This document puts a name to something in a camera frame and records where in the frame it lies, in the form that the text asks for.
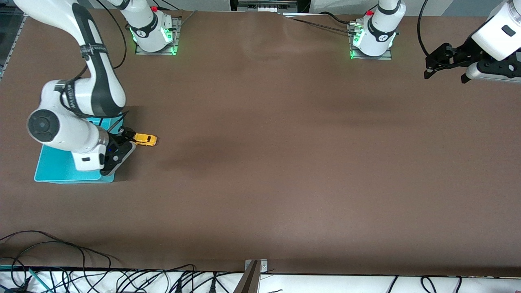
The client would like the yellow beetle toy car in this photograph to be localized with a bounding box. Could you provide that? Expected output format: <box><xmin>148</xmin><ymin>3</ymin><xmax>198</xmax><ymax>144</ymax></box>
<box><xmin>134</xmin><ymin>133</ymin><xmax>158</xmax><ymax>147</ymax></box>

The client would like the turquoise plastic bin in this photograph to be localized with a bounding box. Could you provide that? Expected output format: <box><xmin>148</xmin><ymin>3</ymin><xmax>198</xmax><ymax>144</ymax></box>
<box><xmin>34</xmin><ymin>115</ymin><xmax>126</xmax><ymax>184</ymax></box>

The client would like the grey power strip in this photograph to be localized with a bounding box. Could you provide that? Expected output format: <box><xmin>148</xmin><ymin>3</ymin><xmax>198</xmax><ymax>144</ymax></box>
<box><xmin>237</xmin><ymin>0</ymin><xmax>299</xmax><ymax>12</ymax></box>

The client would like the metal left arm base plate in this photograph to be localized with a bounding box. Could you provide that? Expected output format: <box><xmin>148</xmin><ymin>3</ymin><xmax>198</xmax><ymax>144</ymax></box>
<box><xmin>348</xmin><ymin>22</ymin><xmax>393</xmax><ymax>61</ymax></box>

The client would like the long looping black arm cable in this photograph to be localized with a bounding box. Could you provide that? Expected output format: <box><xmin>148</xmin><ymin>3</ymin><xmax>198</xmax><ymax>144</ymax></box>
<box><xmin>88</xmin><ymin>0</ymin><xmax>127</xmax><ymax>70</ymax></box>

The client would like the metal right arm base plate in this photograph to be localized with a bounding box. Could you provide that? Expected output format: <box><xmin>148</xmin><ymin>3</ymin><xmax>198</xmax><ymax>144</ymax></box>
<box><xmin>135</xmin><ymin>16</ymin><xmax>182</xmax><ymax>55</ymax></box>

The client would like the black cable to arm base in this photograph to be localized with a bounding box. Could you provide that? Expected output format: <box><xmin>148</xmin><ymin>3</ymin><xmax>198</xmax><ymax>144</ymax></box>
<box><xmin>283</xmin><ymin>11</ymin><xmax>355</xmax><ymax>34</ymax></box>

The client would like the silver metal bracket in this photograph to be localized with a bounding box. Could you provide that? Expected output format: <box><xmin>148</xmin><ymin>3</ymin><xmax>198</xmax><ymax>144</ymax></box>
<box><xmin>244</xmin><ymin>259</ymin><xmax>268</xmax><ymax>274</ymax></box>

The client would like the dark metal post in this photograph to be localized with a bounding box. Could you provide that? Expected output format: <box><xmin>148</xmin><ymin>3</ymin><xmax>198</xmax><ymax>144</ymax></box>
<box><xmin>234</xmin><ymin>260</ymin><xmax>261</xmax><ymax>293</ymax></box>

